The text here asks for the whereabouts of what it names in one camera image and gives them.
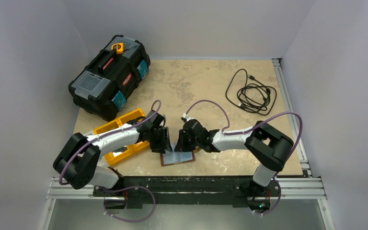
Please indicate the black plastic toolbox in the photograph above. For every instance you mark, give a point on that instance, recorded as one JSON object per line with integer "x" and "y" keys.
{"x": 105, "y": 84}

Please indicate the orange tape measure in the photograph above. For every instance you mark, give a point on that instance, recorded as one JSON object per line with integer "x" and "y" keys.
{"x": 119, "y": 48}

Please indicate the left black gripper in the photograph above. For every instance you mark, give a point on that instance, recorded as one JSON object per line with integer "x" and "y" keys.
{"x": 164, "y": 144}

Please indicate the yellow plastic divided bin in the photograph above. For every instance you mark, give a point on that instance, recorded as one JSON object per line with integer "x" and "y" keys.
{"x": 131, "y": 149}

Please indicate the brown leather card holder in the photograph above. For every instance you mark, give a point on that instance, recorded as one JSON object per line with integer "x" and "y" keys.
{"x": 172, "y": 158}

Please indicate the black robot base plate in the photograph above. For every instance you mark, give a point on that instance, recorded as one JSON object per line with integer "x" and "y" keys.
{"x": 253, "y": 196}

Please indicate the aluminium front frame rail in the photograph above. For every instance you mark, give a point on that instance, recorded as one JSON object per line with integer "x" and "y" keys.
{"x": 286, "y": 187}

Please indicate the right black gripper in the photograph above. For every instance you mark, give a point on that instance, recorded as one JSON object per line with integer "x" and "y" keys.
{"x": 186, "y": 140}

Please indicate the card in left compartment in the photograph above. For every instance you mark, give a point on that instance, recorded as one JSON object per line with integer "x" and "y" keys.
{"x": 119, "y": 154}

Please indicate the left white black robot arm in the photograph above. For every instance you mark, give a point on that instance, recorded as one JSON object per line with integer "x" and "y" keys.
{"x": 77, "y": 163}

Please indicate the aluminium right side rail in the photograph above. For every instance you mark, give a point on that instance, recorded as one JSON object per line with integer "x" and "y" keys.
{"x": 293, "y": 120}

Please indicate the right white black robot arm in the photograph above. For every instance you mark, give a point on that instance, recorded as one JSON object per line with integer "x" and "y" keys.
{"x": 267, "y": 144}

